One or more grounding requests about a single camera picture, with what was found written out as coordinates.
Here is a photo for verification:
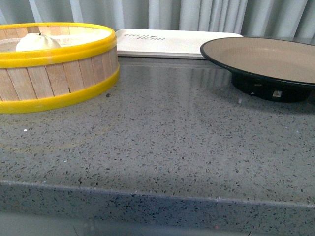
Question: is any grey pleated curtain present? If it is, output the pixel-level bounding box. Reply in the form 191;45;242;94
0;0;315;39

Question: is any yellow rimmed wooden steamer basket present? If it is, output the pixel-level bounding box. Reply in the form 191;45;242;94
0;22;120;114

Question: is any black rimmed beige plate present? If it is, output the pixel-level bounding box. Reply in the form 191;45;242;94
200;37;315;103

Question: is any white bear print tray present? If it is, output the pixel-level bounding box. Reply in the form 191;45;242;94
116;29;241;59

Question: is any white steamed bun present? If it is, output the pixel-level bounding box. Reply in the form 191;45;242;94
15;33;61;52

